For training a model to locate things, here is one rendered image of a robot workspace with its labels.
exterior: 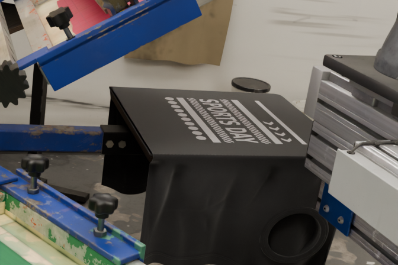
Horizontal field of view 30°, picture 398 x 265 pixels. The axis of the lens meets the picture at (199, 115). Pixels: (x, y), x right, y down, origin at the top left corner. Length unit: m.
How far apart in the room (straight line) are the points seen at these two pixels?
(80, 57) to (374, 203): 0.59
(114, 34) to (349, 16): 2.96
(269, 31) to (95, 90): 0.98
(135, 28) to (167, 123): 0.42
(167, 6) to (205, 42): 2.51
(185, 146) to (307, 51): 2.61
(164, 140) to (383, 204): 0.71
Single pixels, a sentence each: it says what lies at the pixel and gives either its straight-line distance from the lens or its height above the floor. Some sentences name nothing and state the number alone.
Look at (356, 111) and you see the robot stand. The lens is 1.23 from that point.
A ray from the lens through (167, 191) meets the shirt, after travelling 1.57.
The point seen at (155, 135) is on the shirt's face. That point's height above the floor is 0.95.
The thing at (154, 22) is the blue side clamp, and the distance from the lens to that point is 1.34.
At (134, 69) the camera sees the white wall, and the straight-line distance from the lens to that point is 3.83.
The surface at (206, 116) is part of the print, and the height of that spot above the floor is 0.95.
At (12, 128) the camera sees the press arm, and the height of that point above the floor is 0.92.
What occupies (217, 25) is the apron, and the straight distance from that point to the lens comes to 3.84.
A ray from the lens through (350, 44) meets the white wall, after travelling 4.25.
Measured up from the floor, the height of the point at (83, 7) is 1.18.
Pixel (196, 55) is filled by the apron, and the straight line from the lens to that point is 3.83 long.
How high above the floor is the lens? 1.52
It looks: 19 degrees down
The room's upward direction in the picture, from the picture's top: 9 degrees clockwise
